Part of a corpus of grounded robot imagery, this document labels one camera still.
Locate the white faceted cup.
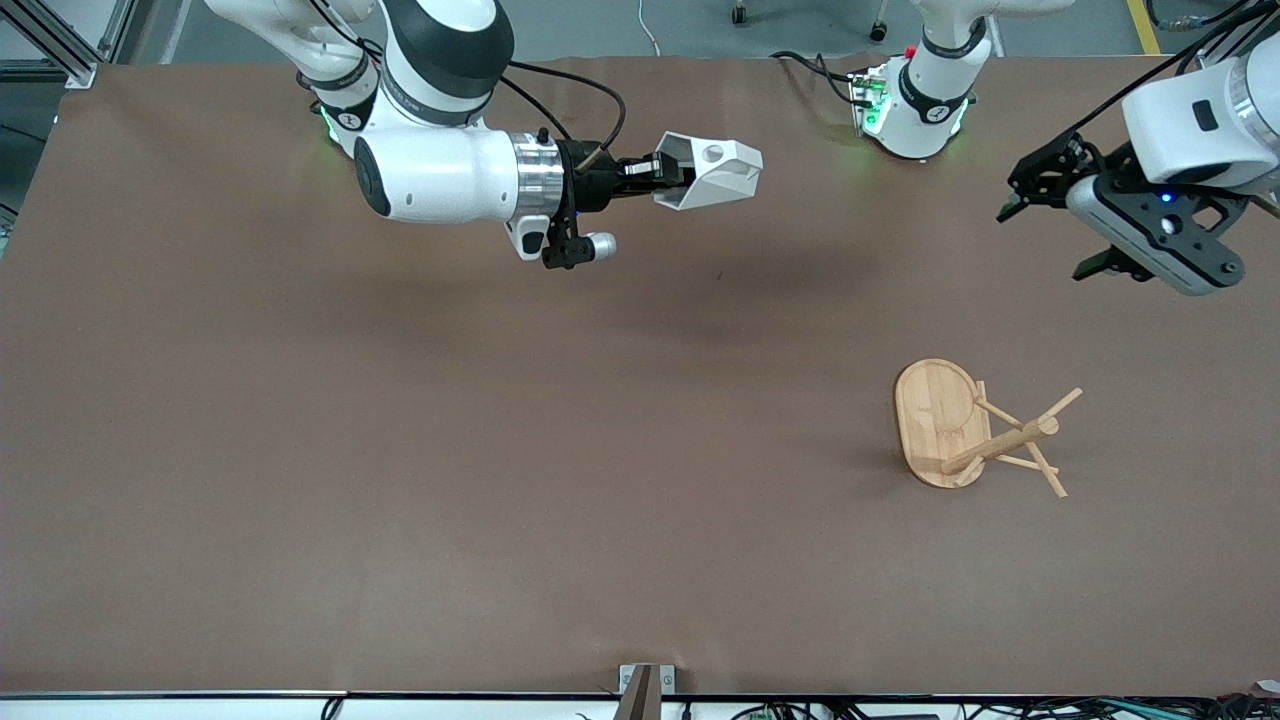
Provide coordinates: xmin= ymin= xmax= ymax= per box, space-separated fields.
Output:
xmin=653 ymin=132 xmax=764 ymax=212

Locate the wooden cup rack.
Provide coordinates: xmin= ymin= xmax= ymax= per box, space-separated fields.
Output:
xmin=893 ymin=358 xmax=1084 ymax=499

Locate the brown table cover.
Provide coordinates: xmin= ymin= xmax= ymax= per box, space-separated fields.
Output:
xmin=0 ymin=55 xmax=1280 ymax=698

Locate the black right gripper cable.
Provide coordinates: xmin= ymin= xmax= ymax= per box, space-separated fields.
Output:
xmin=498 ymin=60 xmax=628 ymax=153

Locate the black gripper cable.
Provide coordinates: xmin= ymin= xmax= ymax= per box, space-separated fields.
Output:
xmin=498 ymin=60 xmax=628 ymax=153
xmin=1070 ymin=0 xmax=1280 ymax=136

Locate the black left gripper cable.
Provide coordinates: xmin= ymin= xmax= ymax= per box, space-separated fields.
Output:
xmin=1070 ymin=0 xmax=1280 ymax=136

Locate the black left arm base cable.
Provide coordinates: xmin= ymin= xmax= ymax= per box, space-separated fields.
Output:
xmin=770 ymin=49 xmax=871 ymax=107

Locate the black arm base cable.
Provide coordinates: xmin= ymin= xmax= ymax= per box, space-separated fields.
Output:
xmin=770 ymin=49 xmax=871 ymax=107
xmin=296 ymin=0 xmax=386 ymax=91

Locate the aluminium frame profile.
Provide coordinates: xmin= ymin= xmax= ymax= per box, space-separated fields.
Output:
xmin=0 ymin=0 xmax=138 ymax=91
xmin=1200 ymin=0 xmax=1280 ymax=61

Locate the black right arm base cable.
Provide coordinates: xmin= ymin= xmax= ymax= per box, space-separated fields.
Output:
xmin=296 ymin=0 xmax=386 ymax=91

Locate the metal bracket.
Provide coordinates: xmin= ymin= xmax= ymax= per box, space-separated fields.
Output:
xmin=618 ymin=663 xmax=677 ymax=720

